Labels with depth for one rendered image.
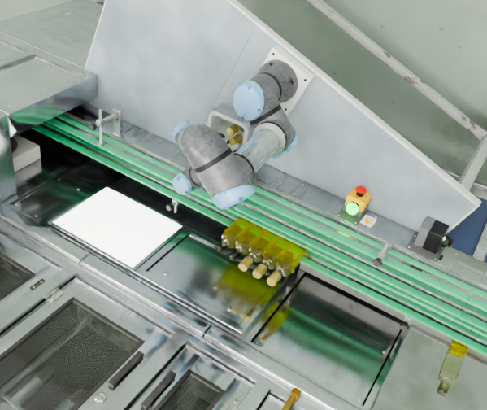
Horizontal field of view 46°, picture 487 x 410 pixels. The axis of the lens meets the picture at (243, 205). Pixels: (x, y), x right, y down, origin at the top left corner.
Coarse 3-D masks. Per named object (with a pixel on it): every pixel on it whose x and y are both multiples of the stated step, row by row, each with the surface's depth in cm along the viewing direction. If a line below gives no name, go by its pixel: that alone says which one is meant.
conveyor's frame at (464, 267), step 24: (144, 144) 244; (168, 144) 247; (264, 168) 225; (288, 192) 214; (312, 192) 216; (336, 216) 206; (384, 240) 200; (408, 240) 201; (432, 264) 194; (456, 264) 194; (480, 264) 196; (480, 288) 189
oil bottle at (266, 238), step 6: (264, 234) 213; (270, 234) 214; (258, 240) 210; (264, 240) 211; (270, 240) 211; (252, 246) 207; (258, 246) 207; (264, 246) 208; (252, 252) 206; (258, 252) 206; (258, 258) 206
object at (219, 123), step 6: (210, 114) 219; (216, 114) 217; (210, 120) 220; (216, 120) 224; (222, 120) 226; (228, 120) 216; (234, 120) 214; (210, 126) 222; (216, 126) 226; (222, 126) 228; (228, 126) 226; (246, 126) 215; (222, 132) 229; (240, 132) 224; (246, 132) 214; (228, 138) 229; (246, 138) 216; (228, 144) 230
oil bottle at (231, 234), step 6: (240, 216) 220; (234, 222) 217; (240, 222) 217; (246, 222) 217; (228, 228) 213; (234, 228) 214; (240, 228) 214; (246, 228) 216; (222, 234) 211; (228, 234) 211; (234, 234) 211; (240, 234) 212; (222, 240) 211; (228, 240) 210; (234, 240) 210; (228, 246) 211
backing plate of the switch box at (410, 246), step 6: (414, 234) 204; (414, 240) 201; (408, 246) 198; (414, 246) 199; (420, 252) 197; (426, 252) 197; (432, 252) 197; (438, 252) 198; (432, 258) 195; (438, 258) 196
